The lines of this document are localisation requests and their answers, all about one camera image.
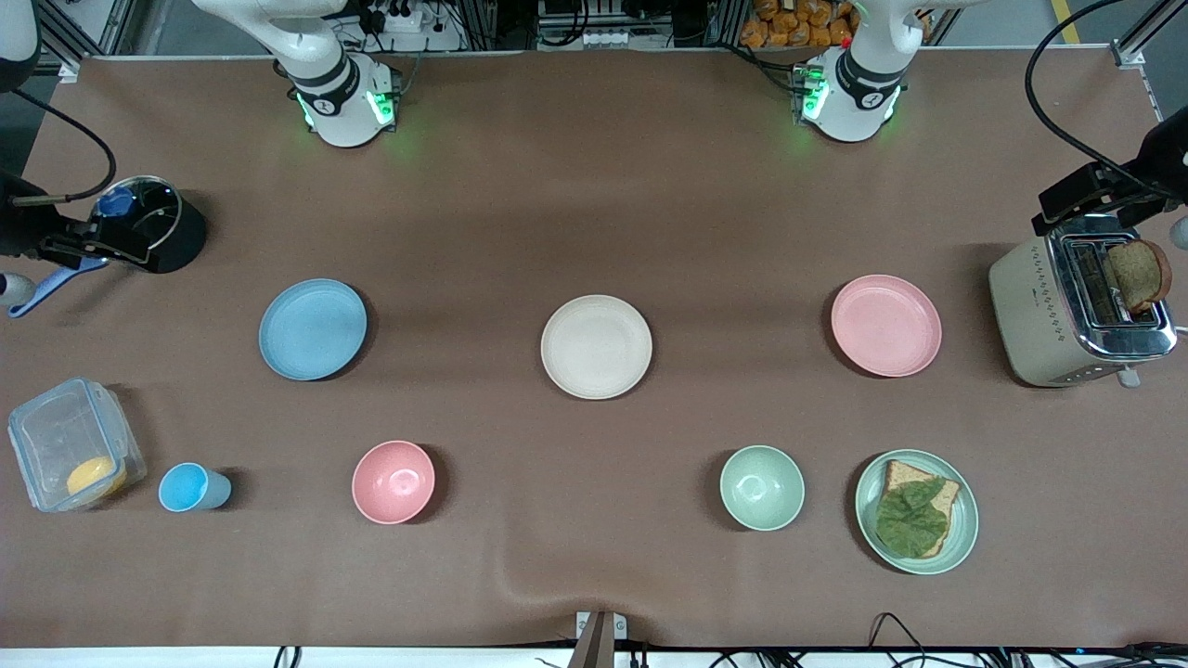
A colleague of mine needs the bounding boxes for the blue plate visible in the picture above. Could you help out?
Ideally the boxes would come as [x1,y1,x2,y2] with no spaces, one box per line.
[259,278,368,382]

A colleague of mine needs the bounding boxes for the pink plate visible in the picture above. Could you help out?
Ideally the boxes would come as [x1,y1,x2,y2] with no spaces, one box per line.
[831,275,943,379]

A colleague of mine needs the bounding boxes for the blue kitchen utensil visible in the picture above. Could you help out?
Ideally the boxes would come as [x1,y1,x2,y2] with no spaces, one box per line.
[7,186,136,319]

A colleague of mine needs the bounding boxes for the black utensil holder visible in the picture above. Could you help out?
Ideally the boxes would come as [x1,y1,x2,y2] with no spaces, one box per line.
[97,176,208,275]

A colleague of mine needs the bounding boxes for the brown toast slice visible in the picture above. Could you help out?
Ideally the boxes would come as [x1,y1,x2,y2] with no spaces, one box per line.
[1104,239,1173,314]

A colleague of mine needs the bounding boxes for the beige chrome toaster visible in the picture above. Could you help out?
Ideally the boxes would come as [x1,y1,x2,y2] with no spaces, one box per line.
[988,215,1178,389]

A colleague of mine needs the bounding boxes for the clear plastic container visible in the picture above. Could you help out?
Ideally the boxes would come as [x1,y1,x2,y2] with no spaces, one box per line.
[7,377,148,513]

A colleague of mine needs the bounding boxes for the yellow round food piece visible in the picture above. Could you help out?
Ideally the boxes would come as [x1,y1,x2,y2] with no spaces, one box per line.
[67,456,128,499]

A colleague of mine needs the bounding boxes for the blue cup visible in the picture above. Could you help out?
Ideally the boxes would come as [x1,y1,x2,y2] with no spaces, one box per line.
[158,462,233,513]

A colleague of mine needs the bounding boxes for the brown bread slice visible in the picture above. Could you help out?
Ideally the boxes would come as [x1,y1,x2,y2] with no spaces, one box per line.
[882,460,962,558]

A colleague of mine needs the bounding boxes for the orange snack bags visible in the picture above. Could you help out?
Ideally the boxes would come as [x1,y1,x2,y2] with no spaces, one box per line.
[740,0,859,49]

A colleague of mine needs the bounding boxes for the green plate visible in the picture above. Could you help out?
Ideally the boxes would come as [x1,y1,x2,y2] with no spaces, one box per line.
[855,449,980,575]

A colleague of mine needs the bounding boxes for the green lettuce leaf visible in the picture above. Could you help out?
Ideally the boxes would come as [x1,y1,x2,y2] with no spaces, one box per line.
[875,478,949,559]

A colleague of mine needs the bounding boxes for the pink bowl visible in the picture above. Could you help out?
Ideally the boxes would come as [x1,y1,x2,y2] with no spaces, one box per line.
[352,441,436,526]

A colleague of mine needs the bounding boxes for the white power strip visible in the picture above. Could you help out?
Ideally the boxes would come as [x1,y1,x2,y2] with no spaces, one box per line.
[367,0,430,34]

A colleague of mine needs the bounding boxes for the green bowl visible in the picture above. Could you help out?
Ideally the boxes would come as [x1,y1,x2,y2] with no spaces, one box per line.
[720,445,806,532]

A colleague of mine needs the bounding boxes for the beige plate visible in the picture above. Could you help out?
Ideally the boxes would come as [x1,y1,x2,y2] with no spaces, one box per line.
[541,295,653,401]

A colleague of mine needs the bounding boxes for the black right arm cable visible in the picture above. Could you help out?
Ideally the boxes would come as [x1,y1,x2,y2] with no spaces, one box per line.
[0,88,118,207]

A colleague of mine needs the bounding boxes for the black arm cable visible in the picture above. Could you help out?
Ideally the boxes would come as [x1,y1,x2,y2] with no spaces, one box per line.
[0,88,118,207]
[1025,0,1188,200]

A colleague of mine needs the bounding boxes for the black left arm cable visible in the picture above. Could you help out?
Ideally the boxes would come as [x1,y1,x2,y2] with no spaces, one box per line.
[1025,0,1188,200]

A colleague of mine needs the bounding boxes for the black looped floor cable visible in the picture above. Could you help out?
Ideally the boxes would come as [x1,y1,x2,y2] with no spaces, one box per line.
[868,612,931,668]

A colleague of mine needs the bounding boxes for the metal camera bracket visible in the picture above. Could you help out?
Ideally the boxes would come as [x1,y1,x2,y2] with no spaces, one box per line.
[568,610,628,668]

